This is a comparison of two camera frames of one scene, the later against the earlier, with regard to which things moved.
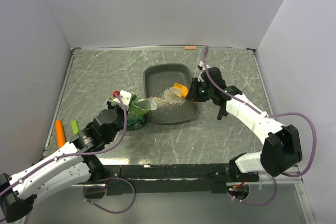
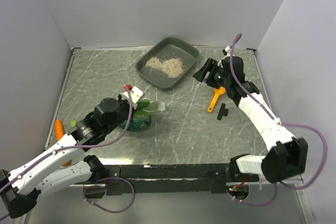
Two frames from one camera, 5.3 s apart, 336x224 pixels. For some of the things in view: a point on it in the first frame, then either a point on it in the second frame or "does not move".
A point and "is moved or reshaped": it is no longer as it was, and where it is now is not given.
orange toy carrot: (60, 133) does not move
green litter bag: (137, 110) does not move
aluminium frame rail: (265, 178) does not move
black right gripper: (193, 95) -> (211, 66)
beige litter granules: (170, 96) -> (172, 67)
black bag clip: (222, 111) does not move
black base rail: (124, 179) does not move
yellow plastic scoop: (184, 89) is moved or reshaped
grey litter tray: (160, 77) -> (164, 63)
